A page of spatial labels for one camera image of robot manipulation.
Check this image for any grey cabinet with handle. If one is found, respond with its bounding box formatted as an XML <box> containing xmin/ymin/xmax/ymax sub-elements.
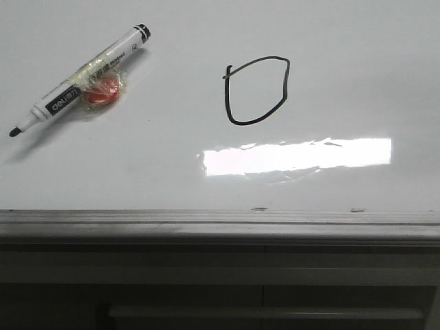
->
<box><xmin>1</xmin><ymin>245</ymin><xmax>439</xmax><ymax>329</ymax></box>

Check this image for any white whiteboard with aluminium frame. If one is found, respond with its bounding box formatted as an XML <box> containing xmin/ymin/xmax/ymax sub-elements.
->
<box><xmin>1</xmin><ymin>1</ymin><xmax>439</xmax><ymax>245</ymax></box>

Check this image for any white black whiteboard marker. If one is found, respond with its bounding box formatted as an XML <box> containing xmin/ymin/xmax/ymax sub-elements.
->
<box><xmin>9</xmin><ymin>24</ymin><xmax>151</xmax><ymax>138</ymax></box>

